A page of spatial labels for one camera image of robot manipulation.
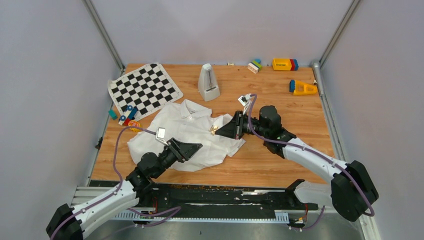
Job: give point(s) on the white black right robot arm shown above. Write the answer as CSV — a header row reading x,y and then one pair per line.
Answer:
x,y
348,187

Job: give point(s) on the grey metal corner pipe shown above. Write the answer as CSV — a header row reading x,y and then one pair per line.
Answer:
x,y
317,71

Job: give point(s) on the white button-up shirt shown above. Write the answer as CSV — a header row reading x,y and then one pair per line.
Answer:
x,y
190,122

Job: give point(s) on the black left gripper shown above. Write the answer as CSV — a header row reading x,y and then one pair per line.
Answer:
x,y
181,149

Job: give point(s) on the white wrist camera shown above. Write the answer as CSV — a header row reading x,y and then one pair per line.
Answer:
x,y
160,136
245,101

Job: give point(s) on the gold leaf brooch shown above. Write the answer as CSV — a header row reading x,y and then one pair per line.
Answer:
x,y
213,129

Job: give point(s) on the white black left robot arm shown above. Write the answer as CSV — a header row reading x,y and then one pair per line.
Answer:
x,y
78,222

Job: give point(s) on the yellow blue triangular toy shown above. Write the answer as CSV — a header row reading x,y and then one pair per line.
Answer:
x,y
299,88

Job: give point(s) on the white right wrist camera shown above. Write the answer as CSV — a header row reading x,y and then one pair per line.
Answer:
x,y
245,101

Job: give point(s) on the white metronome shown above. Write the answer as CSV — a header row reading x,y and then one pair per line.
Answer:
x,y
207,83

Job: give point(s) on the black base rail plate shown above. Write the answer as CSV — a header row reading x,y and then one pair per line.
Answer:
x,y
223,202

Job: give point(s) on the black white checkerboard mat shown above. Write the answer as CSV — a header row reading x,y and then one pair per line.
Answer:
x,y
147,88

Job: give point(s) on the yellow red blue block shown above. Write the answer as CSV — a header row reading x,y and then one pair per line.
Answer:
x,y
285,64

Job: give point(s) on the white green blue blocks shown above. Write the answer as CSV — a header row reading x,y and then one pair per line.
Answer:
x,y
255,66

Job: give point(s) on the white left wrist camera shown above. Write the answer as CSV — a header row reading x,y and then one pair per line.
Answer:
x,y
160,136

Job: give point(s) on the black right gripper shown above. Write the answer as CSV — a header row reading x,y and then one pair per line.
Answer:
x,y
234,129

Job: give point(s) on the blue red toy car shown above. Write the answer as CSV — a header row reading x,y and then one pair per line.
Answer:
x,y
128,115

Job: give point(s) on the teal small block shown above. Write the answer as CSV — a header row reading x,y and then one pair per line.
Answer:
x,y
112,114

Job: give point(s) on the yellow orange round toy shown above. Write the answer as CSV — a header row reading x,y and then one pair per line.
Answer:
x,y
134,126

